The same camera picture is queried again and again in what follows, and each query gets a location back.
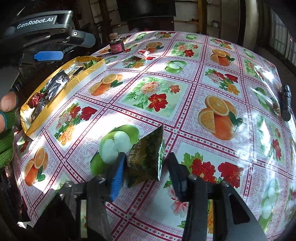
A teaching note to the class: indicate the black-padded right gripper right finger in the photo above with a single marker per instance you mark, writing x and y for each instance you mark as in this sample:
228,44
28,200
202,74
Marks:
178,174

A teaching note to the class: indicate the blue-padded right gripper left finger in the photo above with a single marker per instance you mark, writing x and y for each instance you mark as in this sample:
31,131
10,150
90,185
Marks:
115,177

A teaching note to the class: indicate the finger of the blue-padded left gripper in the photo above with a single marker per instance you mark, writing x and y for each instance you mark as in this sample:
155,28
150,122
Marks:
45,56

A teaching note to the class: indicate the green garlic flavour packet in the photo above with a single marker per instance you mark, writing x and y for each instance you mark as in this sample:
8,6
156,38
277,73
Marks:
145,160

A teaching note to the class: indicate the clear bag dark seeds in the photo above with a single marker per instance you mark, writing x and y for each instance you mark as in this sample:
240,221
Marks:
40,106

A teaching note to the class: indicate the silver foil snack bag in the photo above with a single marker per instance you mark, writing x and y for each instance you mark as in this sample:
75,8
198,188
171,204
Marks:
56,84

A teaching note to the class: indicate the green pea snack bag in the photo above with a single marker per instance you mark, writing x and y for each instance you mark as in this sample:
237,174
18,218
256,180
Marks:
89,64

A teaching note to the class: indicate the left hand green glove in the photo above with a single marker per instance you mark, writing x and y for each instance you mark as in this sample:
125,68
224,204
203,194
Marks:
8,119

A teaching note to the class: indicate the yellow-rimmed cardboard tray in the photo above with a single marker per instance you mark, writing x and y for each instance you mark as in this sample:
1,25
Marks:
78,75

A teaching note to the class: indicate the dark jar pink label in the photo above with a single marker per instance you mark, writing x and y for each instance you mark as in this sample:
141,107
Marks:
117,46

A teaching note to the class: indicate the black television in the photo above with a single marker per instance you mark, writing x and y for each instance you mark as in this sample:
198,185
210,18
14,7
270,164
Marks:
129,9

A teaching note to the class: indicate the small wrapped candy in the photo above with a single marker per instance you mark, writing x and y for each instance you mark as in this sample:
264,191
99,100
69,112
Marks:
142,53

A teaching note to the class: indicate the black flashlight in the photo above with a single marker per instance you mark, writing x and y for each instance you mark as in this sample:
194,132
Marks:
286,102

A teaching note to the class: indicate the white tower air conditioner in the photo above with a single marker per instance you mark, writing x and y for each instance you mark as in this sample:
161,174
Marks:
248,24

